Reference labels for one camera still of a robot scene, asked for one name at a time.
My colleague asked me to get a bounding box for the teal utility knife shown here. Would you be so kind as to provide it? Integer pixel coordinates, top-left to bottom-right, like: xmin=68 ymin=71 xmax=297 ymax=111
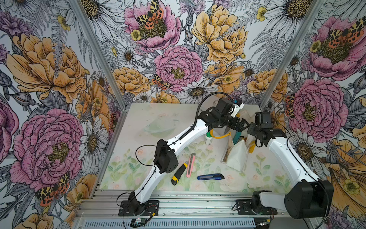
xmin=233 ymin=132 xmax=241 ymax=145

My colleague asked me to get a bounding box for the white pouch with yellow handles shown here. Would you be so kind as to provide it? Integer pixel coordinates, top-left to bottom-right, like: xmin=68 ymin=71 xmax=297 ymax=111
xmin=210 ymin=127 xmax=255 ymax=172

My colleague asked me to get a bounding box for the pink utility knife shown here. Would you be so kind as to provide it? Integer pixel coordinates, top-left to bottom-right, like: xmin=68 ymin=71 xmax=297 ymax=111
xmin=186 ymin=153 xmax=196 ymax=178

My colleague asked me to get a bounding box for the blue utility knife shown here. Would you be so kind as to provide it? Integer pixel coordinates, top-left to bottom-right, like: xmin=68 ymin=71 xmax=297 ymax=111
xmin=197 ymin=173 xmax=225 ymax=181

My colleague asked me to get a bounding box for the black yellow utility knife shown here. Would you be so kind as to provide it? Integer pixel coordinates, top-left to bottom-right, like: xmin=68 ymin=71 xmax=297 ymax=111
xmin=171 ymin=162 xmax=188 ymax=186

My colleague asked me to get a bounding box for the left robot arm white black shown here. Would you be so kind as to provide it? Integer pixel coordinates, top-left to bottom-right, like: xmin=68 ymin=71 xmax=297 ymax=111
xmin=121 ymin=98 xmax=249 ymax=216

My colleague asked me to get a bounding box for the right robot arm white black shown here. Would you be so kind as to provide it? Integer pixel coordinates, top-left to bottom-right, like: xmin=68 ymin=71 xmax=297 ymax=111
xmin=247 ymin=112 xmax=334 ymax=219

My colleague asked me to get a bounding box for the white bottle green cap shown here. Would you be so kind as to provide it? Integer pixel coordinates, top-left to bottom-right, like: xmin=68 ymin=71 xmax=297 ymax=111
xmin=205 ymin=132 xmax=213 ymax=146

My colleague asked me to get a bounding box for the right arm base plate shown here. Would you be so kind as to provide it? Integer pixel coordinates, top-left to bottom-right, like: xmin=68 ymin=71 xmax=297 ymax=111
xmin=235 ymin=199 xmax=278 ymax=216

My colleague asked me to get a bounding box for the aluminium front rail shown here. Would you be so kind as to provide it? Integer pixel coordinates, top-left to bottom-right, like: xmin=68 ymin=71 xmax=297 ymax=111
xmin=72 ymin=190 xmax=326 ymax=229

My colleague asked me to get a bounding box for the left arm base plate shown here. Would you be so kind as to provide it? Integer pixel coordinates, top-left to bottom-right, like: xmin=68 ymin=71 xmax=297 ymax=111
xmin=118 ymin=200 xmax=160 ymax=217

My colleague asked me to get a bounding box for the right corner aluminium post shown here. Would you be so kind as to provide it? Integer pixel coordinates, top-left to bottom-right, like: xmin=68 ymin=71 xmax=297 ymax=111
xmin=259 ymin=0 xmax=324 ymax=111

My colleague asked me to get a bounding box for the corner aluminium post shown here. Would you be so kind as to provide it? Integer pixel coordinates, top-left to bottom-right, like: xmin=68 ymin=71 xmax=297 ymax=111
xmin=70 ymin=1 xmax=126 ymax=111
xmin=259 ymin=0 xmax=324 ymax=111

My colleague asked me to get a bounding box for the left corner aluminium post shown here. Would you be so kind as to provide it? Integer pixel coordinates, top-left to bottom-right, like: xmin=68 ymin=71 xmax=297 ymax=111
xmin=70 ymin=1 xmax=126 ymax=111

